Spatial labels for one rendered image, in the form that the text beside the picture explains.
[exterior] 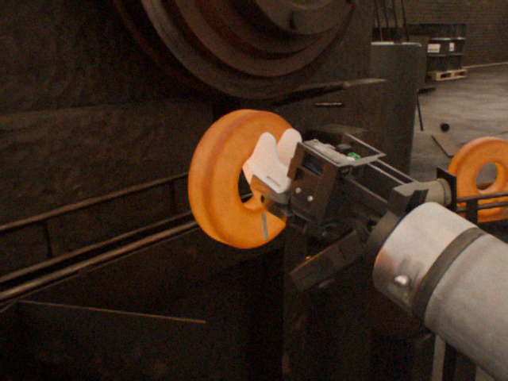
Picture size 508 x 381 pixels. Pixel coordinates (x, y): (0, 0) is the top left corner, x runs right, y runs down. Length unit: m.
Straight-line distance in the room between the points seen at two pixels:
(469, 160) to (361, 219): 0.64
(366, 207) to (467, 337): 0.14
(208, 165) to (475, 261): 0.27
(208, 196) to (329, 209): 0.13
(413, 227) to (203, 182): 0.22
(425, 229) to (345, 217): 0.09
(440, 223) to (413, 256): 0.03
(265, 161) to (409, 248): 0.19
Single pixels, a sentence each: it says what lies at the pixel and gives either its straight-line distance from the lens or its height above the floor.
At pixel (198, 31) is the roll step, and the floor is 0.98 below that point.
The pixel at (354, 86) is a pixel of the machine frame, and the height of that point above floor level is 0.87.
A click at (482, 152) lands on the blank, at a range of 1.12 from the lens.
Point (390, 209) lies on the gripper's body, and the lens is 0.47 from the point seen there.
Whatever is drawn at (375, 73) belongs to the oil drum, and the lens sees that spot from 3.53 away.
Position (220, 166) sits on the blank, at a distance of 0.55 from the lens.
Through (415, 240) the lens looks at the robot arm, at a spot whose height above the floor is 0.83.
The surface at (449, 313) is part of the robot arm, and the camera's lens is 0.44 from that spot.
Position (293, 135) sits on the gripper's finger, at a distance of 0.58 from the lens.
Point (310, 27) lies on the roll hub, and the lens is 0.80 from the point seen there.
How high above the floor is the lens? 0.99
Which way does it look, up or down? 17 degrees down
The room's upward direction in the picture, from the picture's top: straight up
